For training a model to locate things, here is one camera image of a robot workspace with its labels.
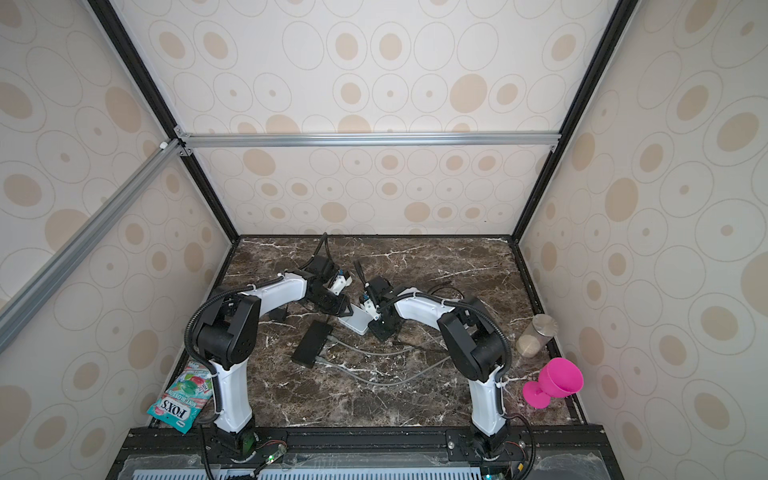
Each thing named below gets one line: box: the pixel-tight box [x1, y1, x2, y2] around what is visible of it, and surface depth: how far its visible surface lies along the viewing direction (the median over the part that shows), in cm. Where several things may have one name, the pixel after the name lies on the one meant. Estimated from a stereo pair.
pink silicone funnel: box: [522, 357, 584, 409], surface depth 76 cm
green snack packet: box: [146, 359, 213, 434], surface depth 81 cm
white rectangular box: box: [337, 303, 374, 335], surface depth 96 cm
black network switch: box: [291, 320, 333, 369], surface depth 92 cm
